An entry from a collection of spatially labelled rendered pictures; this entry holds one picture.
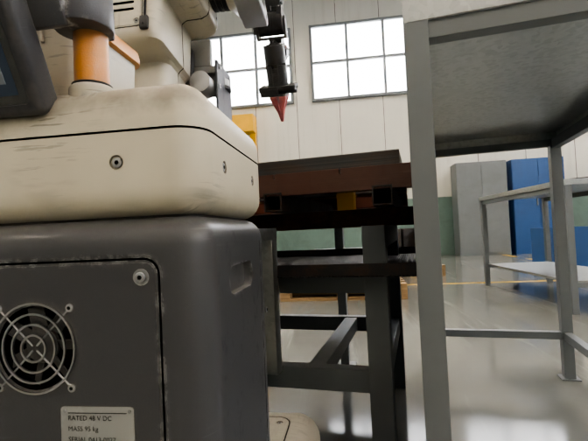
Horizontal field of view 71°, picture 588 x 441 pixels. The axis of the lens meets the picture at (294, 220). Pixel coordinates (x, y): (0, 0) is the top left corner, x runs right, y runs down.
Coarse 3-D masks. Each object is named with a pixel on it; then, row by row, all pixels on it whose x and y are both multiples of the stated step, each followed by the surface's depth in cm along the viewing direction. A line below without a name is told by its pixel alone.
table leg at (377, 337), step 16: (368, 240) 109; (384, 240) 107; (368, 256) 108; (384, 256) 107; (368, 288) 108; (384, 288) 107; (368, 304) 108; (384, 304) 107; (368, 320) 108; (384, 320) 107; (368, 336) 108; (384, 336) 107; (368, 352) 108; (384, 352) 107; (368, 368) 108; (384, 368) 107; (384, 384) 107; (384, 400) 107; (384, 416) 107; (384, 432) 107
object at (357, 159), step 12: (336, 156) 111; (348, 156) 110; (360, 156) 109; (372, 156) 108; (384, 156) 107; (396, 156) 106; (264, 168) 117; (276, 168) 116; (288, 168) 115; (300, 168) 114; (312, 168) 113; (324, 168) 112; (336, 168) 111; (360, 192) 172
